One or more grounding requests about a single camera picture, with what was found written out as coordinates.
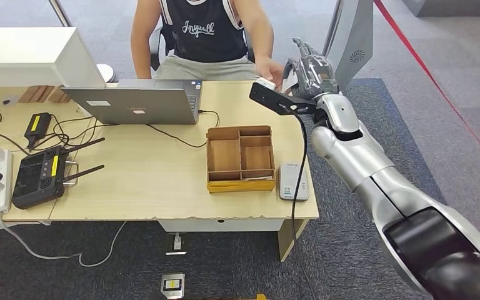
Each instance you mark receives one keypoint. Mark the person's left hand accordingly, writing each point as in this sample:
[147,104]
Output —
[271,68]

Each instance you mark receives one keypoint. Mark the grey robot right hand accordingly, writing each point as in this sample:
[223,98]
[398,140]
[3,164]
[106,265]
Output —
[316,76]

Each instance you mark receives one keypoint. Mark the wooden compartment tray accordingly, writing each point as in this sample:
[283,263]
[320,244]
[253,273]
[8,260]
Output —
[223,155]

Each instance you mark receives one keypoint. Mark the white room key card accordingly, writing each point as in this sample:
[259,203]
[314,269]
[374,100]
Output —
[260,178]

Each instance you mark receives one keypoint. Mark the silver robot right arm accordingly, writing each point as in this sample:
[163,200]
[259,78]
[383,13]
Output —
[364,157]

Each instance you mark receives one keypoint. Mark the person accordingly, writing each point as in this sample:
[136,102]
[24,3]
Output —
[202,37]

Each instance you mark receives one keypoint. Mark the grey white card reader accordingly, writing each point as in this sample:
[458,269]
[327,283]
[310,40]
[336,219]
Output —
[287,178]

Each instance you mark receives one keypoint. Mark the silver monitor on stand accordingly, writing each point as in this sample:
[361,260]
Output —
[356,41]

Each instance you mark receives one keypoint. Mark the red barrier tape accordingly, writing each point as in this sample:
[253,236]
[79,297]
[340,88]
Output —
[388,14]

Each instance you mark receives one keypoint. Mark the black office chair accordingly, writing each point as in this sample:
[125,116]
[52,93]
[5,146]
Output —
[157,49]

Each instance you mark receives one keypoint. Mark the silver laptop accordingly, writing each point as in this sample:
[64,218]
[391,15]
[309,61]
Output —
[132,105]

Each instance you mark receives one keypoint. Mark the white desk drawer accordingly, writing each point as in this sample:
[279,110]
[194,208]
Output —
[223,225]

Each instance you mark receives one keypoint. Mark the white round stand base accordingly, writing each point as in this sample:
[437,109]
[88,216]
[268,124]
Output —
[106,72]

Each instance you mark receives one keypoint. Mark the wooden desk leg panel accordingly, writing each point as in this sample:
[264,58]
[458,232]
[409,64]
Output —
[287,240]

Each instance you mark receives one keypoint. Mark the floor outlet with white plug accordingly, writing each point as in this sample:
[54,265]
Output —
[177,242]

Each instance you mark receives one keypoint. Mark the grey stand pole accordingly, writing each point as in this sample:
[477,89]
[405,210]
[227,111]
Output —
[60,13]

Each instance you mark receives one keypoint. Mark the yellow object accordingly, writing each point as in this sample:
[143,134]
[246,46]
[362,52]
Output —
[260,297]

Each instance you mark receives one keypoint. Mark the wooden blocks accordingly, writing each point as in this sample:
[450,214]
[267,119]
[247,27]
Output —
[41,94]

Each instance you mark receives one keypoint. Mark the silver floor socket plate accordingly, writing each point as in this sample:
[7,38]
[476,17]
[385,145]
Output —
[172,285]

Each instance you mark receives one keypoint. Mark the black adapter with yellow label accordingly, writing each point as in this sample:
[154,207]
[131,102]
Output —
[37,126]

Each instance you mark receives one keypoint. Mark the large white box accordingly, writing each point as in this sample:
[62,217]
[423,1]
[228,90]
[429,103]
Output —
[24,54]

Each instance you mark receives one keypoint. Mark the black remote controller with antennas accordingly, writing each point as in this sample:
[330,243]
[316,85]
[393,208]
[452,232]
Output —
[37,178]

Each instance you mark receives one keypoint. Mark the small black round object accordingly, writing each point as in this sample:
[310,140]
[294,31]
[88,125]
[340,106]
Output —
[6,102]

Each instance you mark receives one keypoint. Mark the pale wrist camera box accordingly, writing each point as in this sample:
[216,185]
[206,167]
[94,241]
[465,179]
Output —
[266,83]

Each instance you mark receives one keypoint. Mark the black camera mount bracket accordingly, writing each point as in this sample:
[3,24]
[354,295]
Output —
[273,99]

